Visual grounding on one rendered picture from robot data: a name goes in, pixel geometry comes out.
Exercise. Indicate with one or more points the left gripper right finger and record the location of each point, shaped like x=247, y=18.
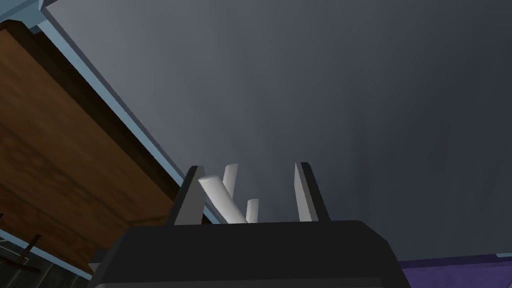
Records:
x=308, y=200

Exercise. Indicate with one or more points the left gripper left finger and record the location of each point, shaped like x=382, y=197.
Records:
x=191, y=204

